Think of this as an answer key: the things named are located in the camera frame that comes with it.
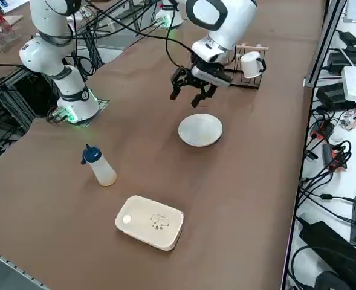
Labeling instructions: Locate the aluminium edge rail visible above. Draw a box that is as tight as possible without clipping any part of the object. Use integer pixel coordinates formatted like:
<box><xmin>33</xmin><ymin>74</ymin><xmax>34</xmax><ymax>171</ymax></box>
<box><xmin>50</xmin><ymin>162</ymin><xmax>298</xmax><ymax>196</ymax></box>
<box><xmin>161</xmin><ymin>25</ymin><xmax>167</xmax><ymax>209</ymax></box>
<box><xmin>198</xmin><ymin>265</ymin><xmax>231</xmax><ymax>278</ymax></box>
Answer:
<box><xmin>0</xmin><ymin>243</ymin><xmax>50</xmax><ymax>290</ymax></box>

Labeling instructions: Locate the white mug black handle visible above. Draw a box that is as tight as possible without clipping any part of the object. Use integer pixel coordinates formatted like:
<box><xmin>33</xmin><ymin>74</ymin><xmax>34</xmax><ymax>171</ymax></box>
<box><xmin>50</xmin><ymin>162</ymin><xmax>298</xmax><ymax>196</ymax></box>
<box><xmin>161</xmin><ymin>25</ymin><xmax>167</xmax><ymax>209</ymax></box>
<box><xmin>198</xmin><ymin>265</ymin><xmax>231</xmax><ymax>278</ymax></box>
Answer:
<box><xmin>239</xmin><ymin>51</ymin><xmax>268</xmax><ymax>79</ymax></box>

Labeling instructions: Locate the black steel frame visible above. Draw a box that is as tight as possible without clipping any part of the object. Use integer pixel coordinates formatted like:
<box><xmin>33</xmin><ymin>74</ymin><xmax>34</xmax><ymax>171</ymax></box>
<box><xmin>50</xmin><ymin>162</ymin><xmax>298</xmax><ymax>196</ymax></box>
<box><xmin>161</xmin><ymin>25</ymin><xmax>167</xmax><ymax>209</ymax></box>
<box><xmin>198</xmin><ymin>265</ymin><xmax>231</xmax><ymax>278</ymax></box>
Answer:
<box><xmin>0</xmin><ymin>68</ymin><xmax>60</xmax><ymax>134</ymax></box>

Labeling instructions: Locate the aluminium camera post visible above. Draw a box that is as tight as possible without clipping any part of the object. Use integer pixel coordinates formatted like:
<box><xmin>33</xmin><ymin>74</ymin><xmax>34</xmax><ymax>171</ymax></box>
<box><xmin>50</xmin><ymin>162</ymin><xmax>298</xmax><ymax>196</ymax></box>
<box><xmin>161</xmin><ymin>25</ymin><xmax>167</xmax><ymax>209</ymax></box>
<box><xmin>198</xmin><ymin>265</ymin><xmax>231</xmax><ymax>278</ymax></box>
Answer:
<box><xmin>303</xmin><ymin>0</ymin><xmax>348</xmax><ymax>89</ymax></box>

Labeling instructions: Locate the black cable inline box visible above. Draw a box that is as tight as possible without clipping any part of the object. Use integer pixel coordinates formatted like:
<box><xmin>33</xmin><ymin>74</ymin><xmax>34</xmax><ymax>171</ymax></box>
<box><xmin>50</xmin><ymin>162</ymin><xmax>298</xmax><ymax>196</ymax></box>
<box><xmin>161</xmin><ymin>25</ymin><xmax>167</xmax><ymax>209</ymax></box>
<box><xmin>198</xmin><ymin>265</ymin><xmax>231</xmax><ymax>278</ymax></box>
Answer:
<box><xmin>298</xmin><ymin>193</ymin><xmax>356</xmax><ymax>226</ymax></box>

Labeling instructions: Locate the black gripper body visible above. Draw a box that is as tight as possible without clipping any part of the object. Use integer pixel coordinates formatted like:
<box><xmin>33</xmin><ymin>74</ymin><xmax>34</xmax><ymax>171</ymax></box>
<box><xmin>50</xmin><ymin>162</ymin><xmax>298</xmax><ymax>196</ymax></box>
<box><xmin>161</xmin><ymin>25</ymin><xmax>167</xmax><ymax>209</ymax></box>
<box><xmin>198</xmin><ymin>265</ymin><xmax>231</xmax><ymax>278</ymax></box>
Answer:
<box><xmin>182</xmin><ymin>53</ymin><xmax>227</xmax><ymax>91</ymax></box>

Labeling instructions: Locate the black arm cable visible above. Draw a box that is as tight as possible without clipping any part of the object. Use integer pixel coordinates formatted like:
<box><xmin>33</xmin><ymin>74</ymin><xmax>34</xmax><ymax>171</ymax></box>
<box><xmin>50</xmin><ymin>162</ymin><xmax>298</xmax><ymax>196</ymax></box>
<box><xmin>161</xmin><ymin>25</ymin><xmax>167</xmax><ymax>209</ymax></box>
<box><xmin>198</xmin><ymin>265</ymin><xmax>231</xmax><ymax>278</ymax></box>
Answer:
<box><xmin>83</xmin><ymin>0</ymin><xmax>196</xmax><ymax>70</ymax></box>

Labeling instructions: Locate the beige lunch box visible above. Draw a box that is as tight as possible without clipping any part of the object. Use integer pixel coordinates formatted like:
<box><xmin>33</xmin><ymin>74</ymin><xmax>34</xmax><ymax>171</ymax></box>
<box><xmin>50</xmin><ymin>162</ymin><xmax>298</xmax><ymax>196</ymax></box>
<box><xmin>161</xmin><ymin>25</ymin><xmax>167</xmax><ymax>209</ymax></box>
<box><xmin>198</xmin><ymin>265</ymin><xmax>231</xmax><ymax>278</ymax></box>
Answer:
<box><xmin>115</xmin><ymin>195</ymin><xmax>185</xmax><ymax>252</ymax></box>

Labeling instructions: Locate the transparent blue-capped sauce bottle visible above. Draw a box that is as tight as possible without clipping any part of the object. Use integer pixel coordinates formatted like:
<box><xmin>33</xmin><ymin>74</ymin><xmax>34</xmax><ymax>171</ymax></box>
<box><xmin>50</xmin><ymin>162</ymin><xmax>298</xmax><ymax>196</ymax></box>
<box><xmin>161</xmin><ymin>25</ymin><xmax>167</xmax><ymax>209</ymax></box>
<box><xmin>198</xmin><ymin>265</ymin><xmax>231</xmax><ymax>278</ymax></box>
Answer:
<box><xmin>80</xmin><ymin>144</ymin><xmax>117</xmax><ymax>187</ymax></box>

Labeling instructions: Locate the black adapter red plug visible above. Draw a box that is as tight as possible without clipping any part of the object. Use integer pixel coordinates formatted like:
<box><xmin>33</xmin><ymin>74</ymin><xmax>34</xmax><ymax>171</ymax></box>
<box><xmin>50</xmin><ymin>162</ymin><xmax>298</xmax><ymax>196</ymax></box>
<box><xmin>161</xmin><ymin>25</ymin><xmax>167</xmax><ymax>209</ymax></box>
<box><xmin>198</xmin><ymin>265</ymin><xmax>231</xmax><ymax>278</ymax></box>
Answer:
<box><xmin>322</xmin><ymin>143</ymin><xmax>348</xmax><ymax>172</ymax></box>

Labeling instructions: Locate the red black connector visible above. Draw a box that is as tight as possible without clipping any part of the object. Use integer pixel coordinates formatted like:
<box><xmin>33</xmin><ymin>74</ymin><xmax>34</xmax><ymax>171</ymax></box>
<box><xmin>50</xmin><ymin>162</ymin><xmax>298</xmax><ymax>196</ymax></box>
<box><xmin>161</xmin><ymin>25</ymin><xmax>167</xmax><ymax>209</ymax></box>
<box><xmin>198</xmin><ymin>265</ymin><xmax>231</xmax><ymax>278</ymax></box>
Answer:
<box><xmin>311</xmin><ymin>122</ymin><xmax>335</xmax><ymax>140</ymax></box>

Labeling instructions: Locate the white round plate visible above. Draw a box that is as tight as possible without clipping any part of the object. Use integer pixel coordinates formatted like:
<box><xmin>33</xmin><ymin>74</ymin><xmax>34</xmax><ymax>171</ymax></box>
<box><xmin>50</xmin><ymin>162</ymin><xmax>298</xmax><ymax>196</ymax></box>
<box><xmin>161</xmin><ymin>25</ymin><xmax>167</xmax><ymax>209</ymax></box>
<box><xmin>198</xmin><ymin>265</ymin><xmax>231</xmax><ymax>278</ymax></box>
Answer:
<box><xmin>178</xmin><ymin>113</ymin><xmax>224</xmax><ymax>148</ymax></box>

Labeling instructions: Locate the black wire cup rack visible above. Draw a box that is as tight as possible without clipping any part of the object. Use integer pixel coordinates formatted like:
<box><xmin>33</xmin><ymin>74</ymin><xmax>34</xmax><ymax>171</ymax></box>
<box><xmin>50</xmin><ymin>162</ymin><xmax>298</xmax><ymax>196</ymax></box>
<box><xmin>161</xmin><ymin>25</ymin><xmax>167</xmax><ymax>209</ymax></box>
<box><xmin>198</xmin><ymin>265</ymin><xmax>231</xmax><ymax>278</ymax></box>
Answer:
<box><xmin>225</xmin><ymin>43</ymin><xmax>270</xmax><ymax>90</ymax></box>

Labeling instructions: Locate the black power adapter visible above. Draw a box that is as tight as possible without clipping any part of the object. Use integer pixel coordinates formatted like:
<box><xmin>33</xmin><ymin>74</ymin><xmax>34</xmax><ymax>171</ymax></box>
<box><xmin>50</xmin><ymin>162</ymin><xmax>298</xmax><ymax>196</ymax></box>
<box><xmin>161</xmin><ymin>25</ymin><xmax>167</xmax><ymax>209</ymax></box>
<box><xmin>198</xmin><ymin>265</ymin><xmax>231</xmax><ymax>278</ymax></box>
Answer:
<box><xmin>316</xmin><ymin>84</ymin><xmax>348</xmax><ymax>111</ymax></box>
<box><xmin>337</xmin><ymin>30</ymin><xmax>356</xmax><ymax>46</ymax></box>
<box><xmin>325</xmin><ymin>47</ymin><xmax>356</xmax><ymax>73</ymax></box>

